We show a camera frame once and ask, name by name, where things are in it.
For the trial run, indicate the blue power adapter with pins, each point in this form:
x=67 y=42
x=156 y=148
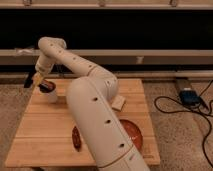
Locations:
x=189 y=97

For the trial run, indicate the wooden board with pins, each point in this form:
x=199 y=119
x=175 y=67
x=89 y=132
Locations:
x=43 y=137

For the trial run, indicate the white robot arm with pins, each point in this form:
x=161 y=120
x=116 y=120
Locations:
x=88 y=99

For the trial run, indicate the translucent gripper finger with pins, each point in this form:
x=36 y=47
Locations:
x=37 y=79

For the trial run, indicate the dark red chili pepper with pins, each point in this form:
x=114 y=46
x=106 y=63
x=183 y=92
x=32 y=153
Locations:
x=76 y=139

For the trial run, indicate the white ceramic cup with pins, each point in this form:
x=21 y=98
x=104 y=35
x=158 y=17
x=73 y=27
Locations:
x=50 y=95

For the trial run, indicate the small white block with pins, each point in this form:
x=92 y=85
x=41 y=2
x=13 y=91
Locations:
x=118 y=102

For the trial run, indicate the orange plate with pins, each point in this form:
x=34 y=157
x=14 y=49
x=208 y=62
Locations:
x=134 y=133

